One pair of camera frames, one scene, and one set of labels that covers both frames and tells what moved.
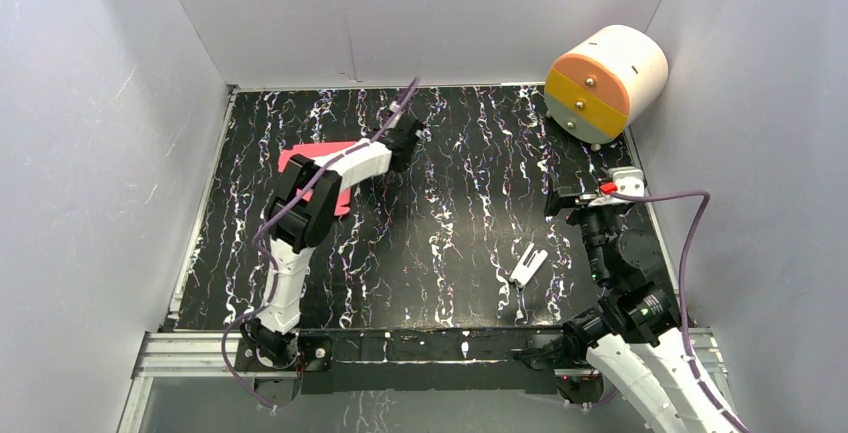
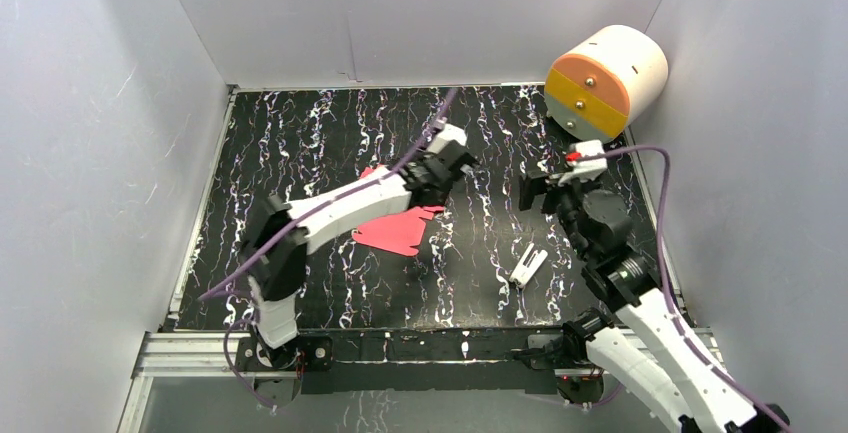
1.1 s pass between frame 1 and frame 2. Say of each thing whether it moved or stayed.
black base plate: stayed
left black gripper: moved
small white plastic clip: stayed
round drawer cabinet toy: stayed
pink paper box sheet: moved
